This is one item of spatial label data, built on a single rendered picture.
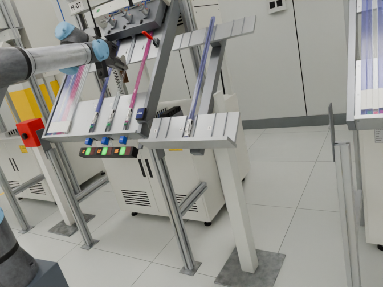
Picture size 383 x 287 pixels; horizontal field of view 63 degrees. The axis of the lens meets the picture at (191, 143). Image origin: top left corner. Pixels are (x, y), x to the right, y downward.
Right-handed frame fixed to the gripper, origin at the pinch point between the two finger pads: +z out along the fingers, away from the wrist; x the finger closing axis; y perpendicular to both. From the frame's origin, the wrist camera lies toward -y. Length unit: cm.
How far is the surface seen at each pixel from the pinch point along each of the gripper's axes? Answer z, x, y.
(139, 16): -0.6, -6.3, 26.1
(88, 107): -2.3, 19.7, -17.6
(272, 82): 171, -13, 57
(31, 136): 6, 81, -29
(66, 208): 40, 83, -71
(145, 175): 41, 16, -46
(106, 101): -1.9, 7.4, -15.5
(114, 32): -1.6, 8.7, 20.5
